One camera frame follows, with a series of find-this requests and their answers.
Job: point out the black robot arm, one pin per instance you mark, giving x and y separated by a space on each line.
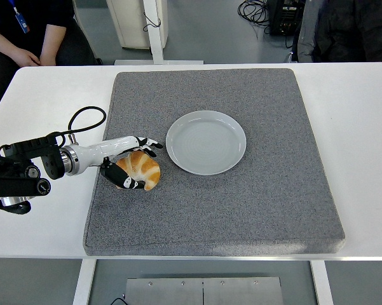
19 184

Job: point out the white table post with base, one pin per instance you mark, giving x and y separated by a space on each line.
155 38

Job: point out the golden croissant bread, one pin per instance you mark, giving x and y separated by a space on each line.
146 170

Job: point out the grey metal plate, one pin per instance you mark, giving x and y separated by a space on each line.
178 294

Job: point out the grey speckled mat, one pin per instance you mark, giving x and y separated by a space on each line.
209 216

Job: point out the black equipment box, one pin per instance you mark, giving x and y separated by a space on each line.
286 19

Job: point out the person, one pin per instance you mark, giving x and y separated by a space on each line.
35 16
352 31

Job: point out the person's right hand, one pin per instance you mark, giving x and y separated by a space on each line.
25 58

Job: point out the white table leg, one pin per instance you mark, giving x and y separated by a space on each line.
321 282
82 282

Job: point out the grey round plate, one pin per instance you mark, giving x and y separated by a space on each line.
206 143

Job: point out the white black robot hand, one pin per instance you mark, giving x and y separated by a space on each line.
95 154

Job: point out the white cabinet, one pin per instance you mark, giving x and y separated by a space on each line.
130 25

